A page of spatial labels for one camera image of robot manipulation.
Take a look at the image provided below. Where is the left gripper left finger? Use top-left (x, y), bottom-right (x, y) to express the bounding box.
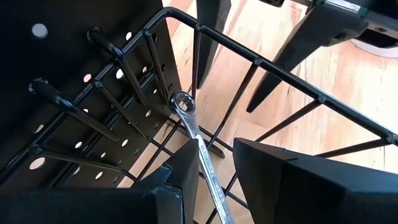
top-left (0, 139), bottom-right (200, 224)

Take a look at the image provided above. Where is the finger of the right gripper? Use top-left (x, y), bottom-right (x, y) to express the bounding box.
top-left (195, 0), bottom-right (233, 90)
top-left (246, 2), bottom-right (370, 114)

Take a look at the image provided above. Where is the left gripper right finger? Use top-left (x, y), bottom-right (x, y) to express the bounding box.
top-left (233, 138), bottom-right (398, 224)

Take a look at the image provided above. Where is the silver combination wrench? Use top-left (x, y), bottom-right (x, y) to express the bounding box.
top-left (169, 90), bottom-right (236, 224)

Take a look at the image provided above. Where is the black wire basket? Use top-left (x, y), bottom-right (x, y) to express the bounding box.
top-left (0, 6), bottom-right (398, 224)

